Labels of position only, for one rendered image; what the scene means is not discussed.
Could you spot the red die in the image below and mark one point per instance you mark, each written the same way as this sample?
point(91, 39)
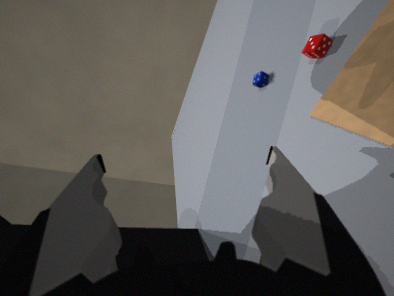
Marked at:
point(317, 46)

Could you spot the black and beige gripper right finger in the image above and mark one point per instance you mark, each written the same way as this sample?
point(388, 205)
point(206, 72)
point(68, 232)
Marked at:
point(301, 238)

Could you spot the blue die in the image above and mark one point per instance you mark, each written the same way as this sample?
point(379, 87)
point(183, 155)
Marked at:
point(260, 79)

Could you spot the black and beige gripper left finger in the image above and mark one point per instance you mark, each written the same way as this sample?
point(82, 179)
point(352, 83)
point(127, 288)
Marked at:
point(70, 245)

